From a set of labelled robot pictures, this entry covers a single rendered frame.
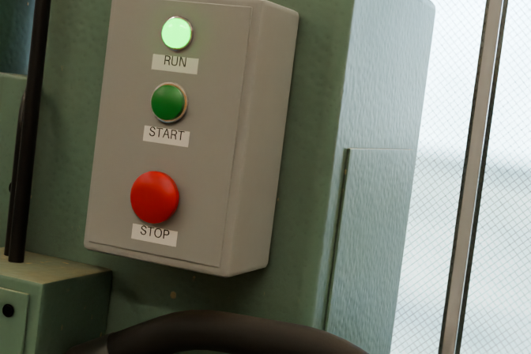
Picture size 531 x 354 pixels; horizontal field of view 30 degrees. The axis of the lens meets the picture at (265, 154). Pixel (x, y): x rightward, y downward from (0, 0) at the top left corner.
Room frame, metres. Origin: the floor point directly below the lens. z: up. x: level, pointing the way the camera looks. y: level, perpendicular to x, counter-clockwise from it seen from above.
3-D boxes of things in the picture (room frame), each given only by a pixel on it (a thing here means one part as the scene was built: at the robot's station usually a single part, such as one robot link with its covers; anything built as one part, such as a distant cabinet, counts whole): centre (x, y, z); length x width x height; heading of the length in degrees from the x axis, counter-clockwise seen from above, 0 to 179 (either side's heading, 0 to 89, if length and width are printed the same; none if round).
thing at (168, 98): (0.57, 0.06, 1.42); 0.02 x 0.01 x 0.02; 67
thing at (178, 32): (0.57, 0.06, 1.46); 0.02 x 0.01 x 0.02; 67
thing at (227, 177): (0.60, 0.05, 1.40); 0.10 x 0.06 x 0.16; 67
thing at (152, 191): (0.57, 0.06, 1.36); 0.03 x 0.01 x 0.03; 67
